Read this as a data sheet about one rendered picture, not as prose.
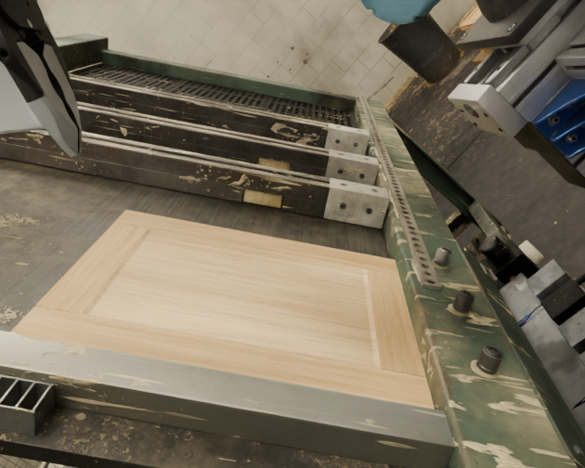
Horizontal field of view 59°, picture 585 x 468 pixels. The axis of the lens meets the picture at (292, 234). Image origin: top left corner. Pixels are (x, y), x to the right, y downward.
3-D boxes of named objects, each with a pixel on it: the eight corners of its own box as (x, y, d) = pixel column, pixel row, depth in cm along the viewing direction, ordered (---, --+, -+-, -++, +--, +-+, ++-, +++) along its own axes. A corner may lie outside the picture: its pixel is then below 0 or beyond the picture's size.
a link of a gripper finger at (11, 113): (25, 175, 43) (-35, 68, 41) (89, 149, 43) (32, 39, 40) (7, 184, 40) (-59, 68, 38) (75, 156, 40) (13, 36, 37)
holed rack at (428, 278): (441, 291, 78) (442, 287, 78) (422, 287, 78) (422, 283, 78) (365, 98, 228) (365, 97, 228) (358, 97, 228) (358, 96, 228)
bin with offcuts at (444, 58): (475, 45, 463) (424, -7, 448) (435, 90, 472) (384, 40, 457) (455, 47, 512) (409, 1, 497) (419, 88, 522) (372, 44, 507)
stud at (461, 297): (470, 316, 73) (477, 298, 71) (453, 313, 73) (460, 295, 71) (466, 306, 75) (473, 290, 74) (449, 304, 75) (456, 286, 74)
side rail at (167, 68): (350, 124, 225) (356, 99, 221) (100, 77, 223) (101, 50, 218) (349, 121, 232) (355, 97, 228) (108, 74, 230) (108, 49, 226)
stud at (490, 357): (499, 378, 61) (507, 357, 60) (478, 374, 61) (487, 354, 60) (492, 364, 63) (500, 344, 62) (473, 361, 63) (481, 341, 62)
